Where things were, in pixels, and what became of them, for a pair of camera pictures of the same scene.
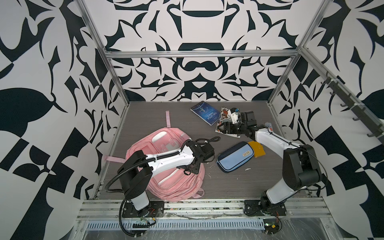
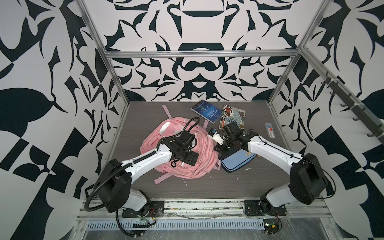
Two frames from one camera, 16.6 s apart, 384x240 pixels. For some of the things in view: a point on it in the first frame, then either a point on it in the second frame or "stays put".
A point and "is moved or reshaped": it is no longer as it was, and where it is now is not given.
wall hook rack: [359, 110] stays put
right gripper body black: [239, 128] to [228, 144]
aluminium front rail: [307, 209] stays put
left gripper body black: [195, 170] to [188, 157]
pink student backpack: [174, 185] is moved or reshaped
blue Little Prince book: [207, 112] stays put
